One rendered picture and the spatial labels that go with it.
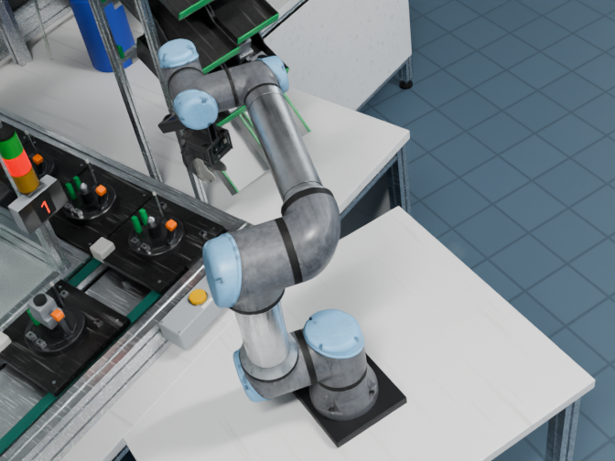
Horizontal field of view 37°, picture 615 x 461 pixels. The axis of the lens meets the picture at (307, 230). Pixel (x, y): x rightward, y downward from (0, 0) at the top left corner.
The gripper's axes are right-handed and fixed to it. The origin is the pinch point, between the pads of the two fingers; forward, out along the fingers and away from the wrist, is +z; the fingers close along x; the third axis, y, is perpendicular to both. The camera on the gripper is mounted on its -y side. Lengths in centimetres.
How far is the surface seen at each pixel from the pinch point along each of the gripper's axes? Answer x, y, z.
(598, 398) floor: 71, 70, 123
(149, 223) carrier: -5.9, -19.1, 19.4
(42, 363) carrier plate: -47, -16, 26
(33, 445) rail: -62, -2, 27
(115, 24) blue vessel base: 54, -92, 21
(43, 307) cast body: -39.9, -17.9, 14.8
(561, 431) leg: 14, 81, 55
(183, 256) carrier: -6.0, -9.8, 26.2
